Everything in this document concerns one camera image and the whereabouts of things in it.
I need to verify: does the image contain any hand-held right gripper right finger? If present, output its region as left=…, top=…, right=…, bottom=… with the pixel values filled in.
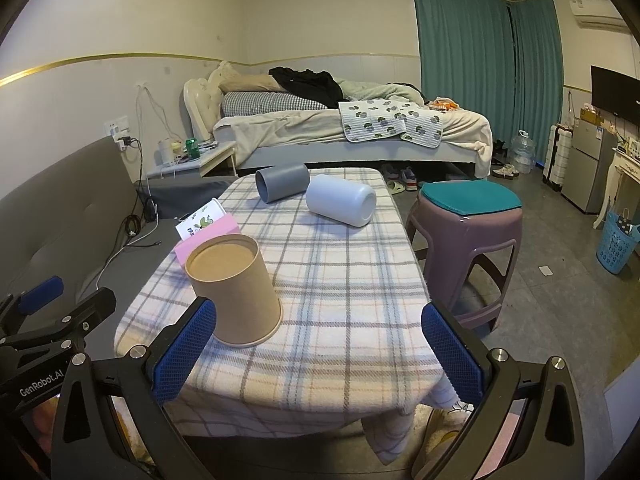
left=421, top=303, right=587, bottom=480

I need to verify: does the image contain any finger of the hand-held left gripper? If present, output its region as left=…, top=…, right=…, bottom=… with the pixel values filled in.
left=0, top=276, right=65, bottom=335
left=0, top=287, right=117, bottom=363

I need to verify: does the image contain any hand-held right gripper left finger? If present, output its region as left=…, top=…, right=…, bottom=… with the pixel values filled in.
left=50, top=296, right=218, bottom=480

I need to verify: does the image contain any brown paper cup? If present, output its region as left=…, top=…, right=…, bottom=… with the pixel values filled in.
left=185, top=233, right=284, bottom=350

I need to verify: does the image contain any white cup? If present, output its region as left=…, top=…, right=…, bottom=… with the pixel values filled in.
left=305, top=174, right=377, bottom=228

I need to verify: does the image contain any grey cup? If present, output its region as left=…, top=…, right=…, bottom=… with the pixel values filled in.
left=255, top=163, right=311, bottom=205

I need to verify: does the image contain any grey sofa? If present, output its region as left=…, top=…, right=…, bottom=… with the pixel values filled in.
left=0, top=135, right=236, bottom=321

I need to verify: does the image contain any purple plastic stool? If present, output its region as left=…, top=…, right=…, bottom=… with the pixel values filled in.
left=405, top=182, right=524, bottom=333

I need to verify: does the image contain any pink tissue box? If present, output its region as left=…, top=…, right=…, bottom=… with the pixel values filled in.
left=173, top=198, right=242, bottom=266

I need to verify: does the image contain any plaid tablecloth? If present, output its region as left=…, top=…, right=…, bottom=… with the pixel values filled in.
left=114, top=167, right=473, bottom=466

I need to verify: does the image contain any teal seat cushion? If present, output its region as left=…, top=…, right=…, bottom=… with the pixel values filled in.
left=417, top=180, right=522, bottom=218

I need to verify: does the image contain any white nightstand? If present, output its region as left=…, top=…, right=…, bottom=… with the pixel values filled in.
left=145, top=140, right=239, bottom=181

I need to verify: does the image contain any blue laundry basket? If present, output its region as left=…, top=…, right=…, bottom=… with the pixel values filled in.
left=596, top=210, right=640, bottom=275

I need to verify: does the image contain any clear water jug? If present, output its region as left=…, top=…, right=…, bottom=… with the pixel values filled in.
left=509, top=130, right=537, bottom=175

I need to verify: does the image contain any white suitcase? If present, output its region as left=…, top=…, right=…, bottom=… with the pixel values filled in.
left=542, top=124, right=574, bottom=192

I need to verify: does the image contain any grey small fridge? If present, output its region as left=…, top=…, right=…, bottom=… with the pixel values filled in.
left=560, top=120, right=619, bottom=215

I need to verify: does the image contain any leaf printed blanket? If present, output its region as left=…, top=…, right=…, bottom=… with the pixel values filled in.
left=338, top=99, right=444, bottom=150

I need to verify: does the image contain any beige bed sheet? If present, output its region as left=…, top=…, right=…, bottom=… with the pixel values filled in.
left=214, top=104, right=493, bottom=167

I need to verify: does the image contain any white side table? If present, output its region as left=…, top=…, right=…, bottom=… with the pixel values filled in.
left=594, top=144, right=640, bottom=231

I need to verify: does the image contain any checkered pillow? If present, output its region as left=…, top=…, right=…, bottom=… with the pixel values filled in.
left=221, top=91, right=327, bottom=117

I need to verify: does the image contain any beige pillow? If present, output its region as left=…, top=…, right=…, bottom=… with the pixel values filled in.
left=207, top=60, right=281, bottom=96

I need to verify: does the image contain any pale green quilt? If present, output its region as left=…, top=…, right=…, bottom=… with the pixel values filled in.
left=334, top=78, right=427, bottom=107

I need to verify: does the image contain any teal curtain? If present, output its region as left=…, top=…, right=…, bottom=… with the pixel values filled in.
left=410, top=0, right=517, bottom=153
left=509, top=0, right=566, bottom=141

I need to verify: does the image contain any black clothing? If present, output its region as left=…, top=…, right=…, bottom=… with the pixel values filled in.
left=268, top=66, right=345, bottom=109

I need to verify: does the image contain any black television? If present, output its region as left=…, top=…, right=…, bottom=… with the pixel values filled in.
left=590, top=65, right=640, bottom=127

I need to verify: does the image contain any white air conditioner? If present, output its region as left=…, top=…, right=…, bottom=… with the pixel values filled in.
left=570, top=0, right=634, bottom=36

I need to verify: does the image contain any black cable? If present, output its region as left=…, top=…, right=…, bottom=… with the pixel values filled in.
left=117, top=180, right=162, bottom=250

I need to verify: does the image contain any wall socket with chargers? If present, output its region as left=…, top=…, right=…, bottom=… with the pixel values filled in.
left=103, top=116, right=138, bottom=152

